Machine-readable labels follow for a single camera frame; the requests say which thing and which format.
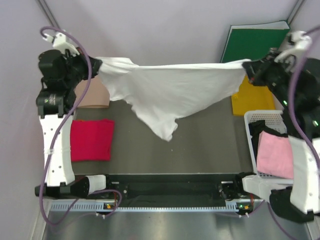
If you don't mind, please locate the black t shirt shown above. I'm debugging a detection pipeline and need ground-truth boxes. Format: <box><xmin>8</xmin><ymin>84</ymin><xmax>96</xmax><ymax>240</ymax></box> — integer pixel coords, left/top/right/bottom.
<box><xmin>248</xmin><ymin>120</ymin><xmax>288</xmax><ymax>159</ymax></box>

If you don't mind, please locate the folded red t shirt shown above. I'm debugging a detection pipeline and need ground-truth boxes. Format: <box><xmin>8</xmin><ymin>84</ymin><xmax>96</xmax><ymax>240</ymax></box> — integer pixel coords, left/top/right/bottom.
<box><xmin>70</xmin><ymin>119</ymin><xmax>115</xmax><ymax>162</ymax></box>

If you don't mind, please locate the green ring binder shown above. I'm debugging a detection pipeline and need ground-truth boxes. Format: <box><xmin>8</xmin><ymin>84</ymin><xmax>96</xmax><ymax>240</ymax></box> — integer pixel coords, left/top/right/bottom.
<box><xmin>220</xmin><ymin>20</ymin><xmax>290</xmax><ymax>63</ymax></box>

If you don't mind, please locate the grey slotted cable duct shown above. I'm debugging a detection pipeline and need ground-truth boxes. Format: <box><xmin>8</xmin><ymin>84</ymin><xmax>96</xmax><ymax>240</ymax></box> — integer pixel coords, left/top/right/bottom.
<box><xmin>49</xmin><ymin>201</ymin><xmax>256</xmax><ymax>213</ymax></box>

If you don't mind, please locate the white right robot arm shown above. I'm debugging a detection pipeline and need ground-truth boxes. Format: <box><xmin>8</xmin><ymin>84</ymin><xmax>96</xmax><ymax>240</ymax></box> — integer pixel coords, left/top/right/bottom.
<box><xmin>233</xmin><ymin>31</ymin><xmax>320</xmax><ymax>223</ymax></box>

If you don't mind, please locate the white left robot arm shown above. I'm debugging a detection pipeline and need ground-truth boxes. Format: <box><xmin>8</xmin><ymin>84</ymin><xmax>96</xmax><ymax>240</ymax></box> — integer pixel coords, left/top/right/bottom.
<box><xmin>34</xmin><ymin>30</ymin><xmax>114</xmax><ymax>199</ymax></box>

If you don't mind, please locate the tan cardboard folder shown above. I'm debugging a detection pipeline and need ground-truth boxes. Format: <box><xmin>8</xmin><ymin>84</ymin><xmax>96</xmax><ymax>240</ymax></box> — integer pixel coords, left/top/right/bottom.
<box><xmin>78</xmin><ymin>76</ymin><xmax>110</xmax><ymax>108</ymax></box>

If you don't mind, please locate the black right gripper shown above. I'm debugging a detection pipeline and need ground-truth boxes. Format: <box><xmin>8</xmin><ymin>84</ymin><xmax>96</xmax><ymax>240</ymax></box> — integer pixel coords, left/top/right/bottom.
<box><xmin>241</xmin><ymin>49</ymin><xmax>295</xmax><ymax>106</ymax></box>

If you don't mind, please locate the white t shirt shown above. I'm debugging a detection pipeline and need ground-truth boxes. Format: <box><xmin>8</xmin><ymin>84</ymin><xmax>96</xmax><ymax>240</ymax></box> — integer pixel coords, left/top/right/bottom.
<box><xmin>98</xmin><ymin>57</ymin><xmax>246</xmax><ymax>142</ymax></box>

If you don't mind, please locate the white plastic laundry basket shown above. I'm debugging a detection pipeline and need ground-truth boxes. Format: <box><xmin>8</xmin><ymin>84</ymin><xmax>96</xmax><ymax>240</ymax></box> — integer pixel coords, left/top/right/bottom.
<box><xmin>244</xmin><ymin>110</ymin><xmax>293</xmax><ymax>185</ymax></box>

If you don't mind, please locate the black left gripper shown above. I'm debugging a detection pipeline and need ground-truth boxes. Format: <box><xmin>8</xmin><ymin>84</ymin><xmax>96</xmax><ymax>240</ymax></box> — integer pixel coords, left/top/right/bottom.
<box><xmin>62</xmin><ymin>46</ymin><xmax>101</xmax><ymax>89</ymax></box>

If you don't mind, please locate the yellow plastic folder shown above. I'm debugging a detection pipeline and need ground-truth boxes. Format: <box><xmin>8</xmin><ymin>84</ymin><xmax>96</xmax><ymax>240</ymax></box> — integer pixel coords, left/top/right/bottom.
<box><xmin>231</xmin><ymin>76</ymin><xmax>276</xmax><ymax>116</ymax></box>

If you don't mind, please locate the pink t shirt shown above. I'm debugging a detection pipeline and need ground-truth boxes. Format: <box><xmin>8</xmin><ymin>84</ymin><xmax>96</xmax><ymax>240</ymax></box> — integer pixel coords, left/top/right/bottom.
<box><xmin>256</xmin><ymin>131</ymin><xmax>294</xmax><ymax>179</ymax></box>

